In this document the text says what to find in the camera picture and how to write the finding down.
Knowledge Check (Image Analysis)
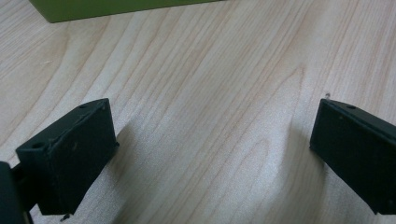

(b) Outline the green box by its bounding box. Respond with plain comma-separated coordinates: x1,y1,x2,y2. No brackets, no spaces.
29,0,225,24

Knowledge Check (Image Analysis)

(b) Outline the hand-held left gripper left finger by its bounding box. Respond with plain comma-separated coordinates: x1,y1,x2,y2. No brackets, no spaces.
15,98,120,217

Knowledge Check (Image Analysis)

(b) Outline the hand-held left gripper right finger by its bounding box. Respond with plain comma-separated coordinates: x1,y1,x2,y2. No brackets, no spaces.
309,98,396,216

